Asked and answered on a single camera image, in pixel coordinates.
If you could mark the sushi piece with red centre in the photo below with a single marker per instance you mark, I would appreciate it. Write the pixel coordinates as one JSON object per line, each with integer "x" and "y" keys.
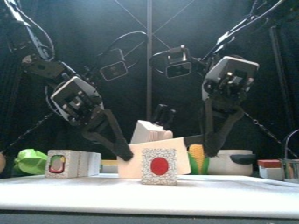
{"x": 159, "y": 166}

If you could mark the toy corn cob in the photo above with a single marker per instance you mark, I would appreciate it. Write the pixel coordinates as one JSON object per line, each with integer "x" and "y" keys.
{"x": 198, "y": 160}

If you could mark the red and white box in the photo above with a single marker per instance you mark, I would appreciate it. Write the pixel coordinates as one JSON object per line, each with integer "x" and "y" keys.
{"x": 270, "y": 169}

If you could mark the cream knife block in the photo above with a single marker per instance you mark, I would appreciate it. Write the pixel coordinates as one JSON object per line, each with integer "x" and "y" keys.
{"x": 149, "y": 132}

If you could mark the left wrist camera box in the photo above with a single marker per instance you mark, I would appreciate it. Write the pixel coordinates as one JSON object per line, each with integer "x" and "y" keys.
{"x": 113, "y": 70}

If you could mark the toy cleaver cream blade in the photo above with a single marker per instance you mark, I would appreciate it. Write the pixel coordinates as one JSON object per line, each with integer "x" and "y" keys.
{"x": 133, "y": 163}

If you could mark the white sushi slice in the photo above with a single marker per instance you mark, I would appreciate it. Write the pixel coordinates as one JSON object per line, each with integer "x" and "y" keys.
{"x": 95, "y": 164}
{"x": 84, "y": 163}

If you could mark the white cutting board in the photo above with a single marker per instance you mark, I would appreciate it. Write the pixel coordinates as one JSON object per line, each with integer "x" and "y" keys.
{"x": 147, "y": 195}

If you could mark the green toy lettuce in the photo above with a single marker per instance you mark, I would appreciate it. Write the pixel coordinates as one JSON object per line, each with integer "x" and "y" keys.
{"x": 29, "y": 162}

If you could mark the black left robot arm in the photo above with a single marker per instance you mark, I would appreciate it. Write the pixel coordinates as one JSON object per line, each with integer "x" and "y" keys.
{"x": 36, "y": 65}

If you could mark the dark vertical frame bar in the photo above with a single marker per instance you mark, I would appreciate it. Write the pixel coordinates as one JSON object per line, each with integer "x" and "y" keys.
{"x": 279, "y": 75}

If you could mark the grey vertical frame pole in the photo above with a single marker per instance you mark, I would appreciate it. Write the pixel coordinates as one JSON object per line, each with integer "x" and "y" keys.
{"x": 148, "y": 73}

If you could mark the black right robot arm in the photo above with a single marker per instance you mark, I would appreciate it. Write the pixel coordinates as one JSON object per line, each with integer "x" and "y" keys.
{"x": 248, "y": 20}

